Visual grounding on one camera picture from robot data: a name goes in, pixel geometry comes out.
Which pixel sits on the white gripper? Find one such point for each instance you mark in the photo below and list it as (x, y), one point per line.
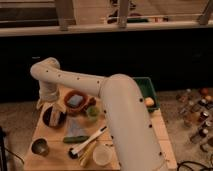
(41, 104)

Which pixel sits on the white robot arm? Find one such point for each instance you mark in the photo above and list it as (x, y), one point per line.
(128, 119)

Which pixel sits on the dark purple bowl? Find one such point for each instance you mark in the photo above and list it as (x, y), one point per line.
(53, 117)

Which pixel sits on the orange bowl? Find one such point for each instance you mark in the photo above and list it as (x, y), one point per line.
(75, 110)

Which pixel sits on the blue sponge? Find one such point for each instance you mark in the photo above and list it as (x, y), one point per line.
(75, 100)

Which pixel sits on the green cup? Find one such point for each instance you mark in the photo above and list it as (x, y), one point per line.
(92, 113)

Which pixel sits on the green cucumber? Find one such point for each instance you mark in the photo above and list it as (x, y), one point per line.
(78, 139)

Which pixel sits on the metal cup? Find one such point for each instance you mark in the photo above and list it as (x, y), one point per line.
(40, 147)

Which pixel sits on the white cup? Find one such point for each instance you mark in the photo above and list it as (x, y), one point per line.
(102, 155)

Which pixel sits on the green bin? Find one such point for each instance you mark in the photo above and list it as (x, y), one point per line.
(148, 91)

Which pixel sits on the orange fruit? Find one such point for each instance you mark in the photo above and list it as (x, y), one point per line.
(149, 102)

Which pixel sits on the metal railing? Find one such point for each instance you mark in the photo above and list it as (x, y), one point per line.
(55, 17)

